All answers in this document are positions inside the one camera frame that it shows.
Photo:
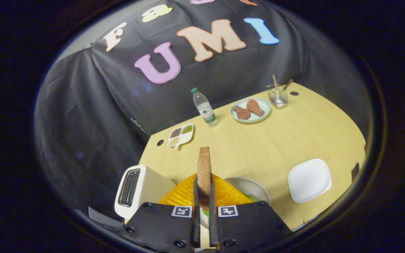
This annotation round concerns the brown chicken drumstick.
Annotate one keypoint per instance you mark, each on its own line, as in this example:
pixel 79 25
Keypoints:
pixel 255 107
pixel 242 113

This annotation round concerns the white divided condiment dish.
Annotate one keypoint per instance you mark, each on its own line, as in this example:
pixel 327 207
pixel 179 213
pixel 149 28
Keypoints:
pixel 185 139

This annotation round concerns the pale green round plate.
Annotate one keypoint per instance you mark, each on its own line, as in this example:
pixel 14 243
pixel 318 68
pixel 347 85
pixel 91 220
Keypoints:
pixel 255 119

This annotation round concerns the metal mesh utensil holder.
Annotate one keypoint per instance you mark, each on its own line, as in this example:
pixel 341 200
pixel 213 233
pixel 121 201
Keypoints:
pixel 280 100

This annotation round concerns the cream toaster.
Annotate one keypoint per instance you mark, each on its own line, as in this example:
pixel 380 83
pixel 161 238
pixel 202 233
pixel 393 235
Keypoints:
pixel 153 186

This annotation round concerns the white round plate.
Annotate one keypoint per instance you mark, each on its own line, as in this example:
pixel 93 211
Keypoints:
pixel 248 186

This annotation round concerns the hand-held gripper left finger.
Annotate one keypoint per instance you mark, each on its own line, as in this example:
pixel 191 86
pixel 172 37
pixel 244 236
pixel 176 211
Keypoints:
pixel 196 196

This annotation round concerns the clear plastic water bottle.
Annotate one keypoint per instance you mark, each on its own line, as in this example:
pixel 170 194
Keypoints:
pixel 205 109

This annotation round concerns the light wooden stick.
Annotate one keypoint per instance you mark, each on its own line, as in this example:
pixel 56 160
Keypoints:
pixel 275 83

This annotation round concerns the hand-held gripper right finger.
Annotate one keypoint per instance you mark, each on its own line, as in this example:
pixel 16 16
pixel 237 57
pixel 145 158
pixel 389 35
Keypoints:
pixel 213 196

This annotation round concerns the white square plate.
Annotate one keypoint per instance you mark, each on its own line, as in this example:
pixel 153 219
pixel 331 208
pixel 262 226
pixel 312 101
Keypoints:
pixel 309 180

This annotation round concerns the toasted brown bread slice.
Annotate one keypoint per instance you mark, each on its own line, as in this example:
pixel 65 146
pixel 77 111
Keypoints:
pixel 204 168

